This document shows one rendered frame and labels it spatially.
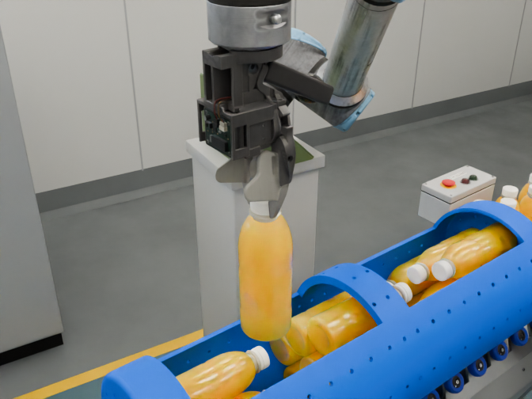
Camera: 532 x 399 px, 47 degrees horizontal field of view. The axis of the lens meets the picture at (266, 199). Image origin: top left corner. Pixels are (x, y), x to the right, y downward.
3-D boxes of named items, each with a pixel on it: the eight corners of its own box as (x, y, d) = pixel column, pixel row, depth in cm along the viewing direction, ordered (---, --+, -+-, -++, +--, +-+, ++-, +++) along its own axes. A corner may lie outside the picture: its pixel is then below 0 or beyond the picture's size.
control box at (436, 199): (417, 214, 171) (421, 182, 166) (461, 195, 181) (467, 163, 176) (446, 229, 164) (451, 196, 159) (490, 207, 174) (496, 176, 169)
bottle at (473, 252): (483, 242, 134) (428, 271, 124) (492, 216, 130) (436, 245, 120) (511, 260, 129) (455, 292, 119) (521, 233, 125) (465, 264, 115)
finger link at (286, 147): (263, 181, 73) (255, 111, 70) (274, 177, 74) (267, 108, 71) (286, 189, 70) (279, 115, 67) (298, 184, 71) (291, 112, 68)
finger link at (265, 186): (240, 229, 73) (230, 155, 70) (279, 214, 76) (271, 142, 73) (256, 235, 70) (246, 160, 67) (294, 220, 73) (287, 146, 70)
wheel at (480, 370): (469, 350, 125) (476, 350, 124) (483, 360, 127) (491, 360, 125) (463, 370, 123) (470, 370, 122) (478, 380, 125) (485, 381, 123)
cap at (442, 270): (436, 270, 122) (431, 273, 121) (441, 255, 120) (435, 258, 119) (452, 281, 120) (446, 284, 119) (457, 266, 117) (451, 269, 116)
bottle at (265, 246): (297, 313, 88) (299, 202, 79) (281, 344, 82) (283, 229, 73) (251, 302, 90) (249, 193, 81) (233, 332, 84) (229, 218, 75)
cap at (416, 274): (431, 279, 124) (426, 282, 123) (418, 281, 128) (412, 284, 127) (423, 261, 124) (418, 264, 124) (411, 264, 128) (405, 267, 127)
